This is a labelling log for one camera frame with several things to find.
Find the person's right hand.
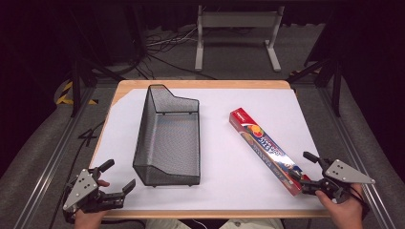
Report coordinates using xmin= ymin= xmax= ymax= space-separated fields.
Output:
xmin=314 ymin=183 xmax=365 ymax=229

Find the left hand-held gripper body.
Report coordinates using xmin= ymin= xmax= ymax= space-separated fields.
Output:
xmin=62 ymin=168 xmax=126 ymax=215

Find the white paper sheet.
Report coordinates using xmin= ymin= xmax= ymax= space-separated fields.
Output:
xmin=90 ymin=88 xmax=327 ymax=212

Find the yellow black hazard tape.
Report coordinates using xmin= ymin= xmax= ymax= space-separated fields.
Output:
xmin=55 ymin=80 xmax=99 ymax=106

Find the black wire mesh basket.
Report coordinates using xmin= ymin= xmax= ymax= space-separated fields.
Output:
xmin=132 ymin=83 xmax=202 ymax=188

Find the person's left hand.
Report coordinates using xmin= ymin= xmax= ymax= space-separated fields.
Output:
xmin=74 ymin=179 xmax=111 ymax=229

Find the black metal stand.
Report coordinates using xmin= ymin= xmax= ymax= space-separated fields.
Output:
xmin=286 ymin=56 xmax=344 ymax=118
xmin=68 ymin=6 xmax=126 ymax=118

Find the white metal stand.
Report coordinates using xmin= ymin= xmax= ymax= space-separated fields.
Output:
xmin=194 ymin=4 xmax=286 ymax=73

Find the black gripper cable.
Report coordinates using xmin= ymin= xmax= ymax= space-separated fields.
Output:
xmin=348 ymin=183 xmax=371 ymax=221
xmin=47 ymin=119 xmax=107 ymax=229

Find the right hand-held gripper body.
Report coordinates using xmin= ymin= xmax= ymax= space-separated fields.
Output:
xmin=300 ymin=158 xmax=376 ymax=205

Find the long red plastic wrap box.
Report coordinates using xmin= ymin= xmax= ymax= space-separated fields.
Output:
xmin=228 ymin=107 xmax=311 ymax=198

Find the black floor cable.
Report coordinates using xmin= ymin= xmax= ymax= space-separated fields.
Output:
xmin=144 ymin=52 xmax=218 ymax=81

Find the aluminium floor rail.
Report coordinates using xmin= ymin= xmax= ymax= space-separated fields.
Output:
xmin=317 ymin=86 xmax=397 ymax=229
xmin=12 ymin=85 xmax=97 ymax=229

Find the white floor cable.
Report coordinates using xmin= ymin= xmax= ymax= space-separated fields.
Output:
xmin=146 ymin=28 xmax=199 ymax=48

